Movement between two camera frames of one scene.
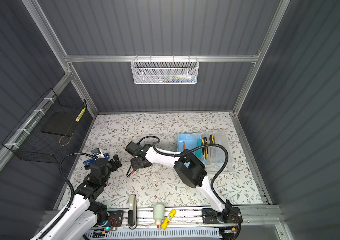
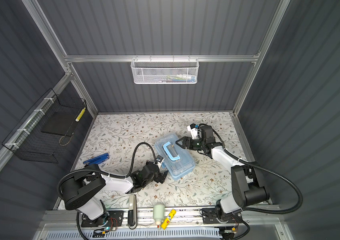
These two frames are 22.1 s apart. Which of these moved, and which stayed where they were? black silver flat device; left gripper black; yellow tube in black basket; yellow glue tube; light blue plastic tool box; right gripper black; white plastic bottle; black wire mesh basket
Moved: right gripper black; light blue plastic tool box; left gripper black
Stayed: yellow glue tube; black silver flat device; black wire mesh basket; yellow tube in black basket; white plastic bottle
